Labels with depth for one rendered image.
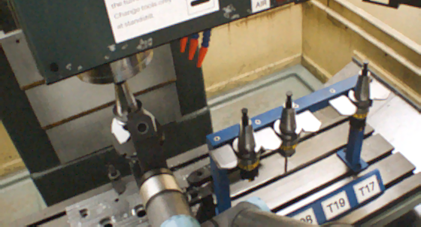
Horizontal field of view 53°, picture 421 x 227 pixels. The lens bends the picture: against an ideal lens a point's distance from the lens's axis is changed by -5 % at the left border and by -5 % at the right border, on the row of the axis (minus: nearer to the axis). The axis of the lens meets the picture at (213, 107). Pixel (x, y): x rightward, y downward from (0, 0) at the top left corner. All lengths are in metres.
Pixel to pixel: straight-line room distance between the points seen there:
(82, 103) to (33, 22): 0.87
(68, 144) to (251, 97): 0.98
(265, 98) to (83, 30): 1.62
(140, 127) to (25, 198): 1.24
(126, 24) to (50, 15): 0.10
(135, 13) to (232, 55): 1.48
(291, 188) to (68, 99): 0.73
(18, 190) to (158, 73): 0.91
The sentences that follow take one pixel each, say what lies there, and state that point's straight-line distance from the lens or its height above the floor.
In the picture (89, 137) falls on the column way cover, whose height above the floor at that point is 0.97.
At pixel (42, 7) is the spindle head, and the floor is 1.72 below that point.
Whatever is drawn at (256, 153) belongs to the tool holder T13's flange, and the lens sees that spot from 1.00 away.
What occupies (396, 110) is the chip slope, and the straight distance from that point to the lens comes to 1.74.
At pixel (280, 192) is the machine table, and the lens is 1.33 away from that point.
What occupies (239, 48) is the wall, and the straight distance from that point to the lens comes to 2.06.
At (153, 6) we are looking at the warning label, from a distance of 0.61.
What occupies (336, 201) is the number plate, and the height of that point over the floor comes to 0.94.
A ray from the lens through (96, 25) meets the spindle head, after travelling 0.60.
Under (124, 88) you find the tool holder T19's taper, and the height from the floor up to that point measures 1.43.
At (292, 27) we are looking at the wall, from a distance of 2.17.
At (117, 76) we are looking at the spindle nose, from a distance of 0.80.
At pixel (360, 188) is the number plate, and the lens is 1.30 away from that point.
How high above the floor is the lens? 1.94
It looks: 40 degrees down
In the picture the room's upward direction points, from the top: 8 degrees counter-clockwise
